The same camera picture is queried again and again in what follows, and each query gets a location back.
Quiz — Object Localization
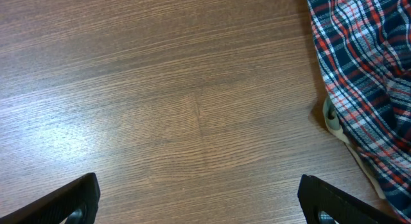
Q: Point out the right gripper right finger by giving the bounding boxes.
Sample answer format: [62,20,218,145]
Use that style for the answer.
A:
[297,175,401,224]

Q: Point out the red blue plaid shirt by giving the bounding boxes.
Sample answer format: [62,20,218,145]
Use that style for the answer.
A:
[307,0,410,223]

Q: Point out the beige cloth under plaid shirt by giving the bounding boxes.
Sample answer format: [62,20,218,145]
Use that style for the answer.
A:
[322,96,386,200]

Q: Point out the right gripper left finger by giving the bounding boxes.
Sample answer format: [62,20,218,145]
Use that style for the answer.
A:
[1,173,100,224]

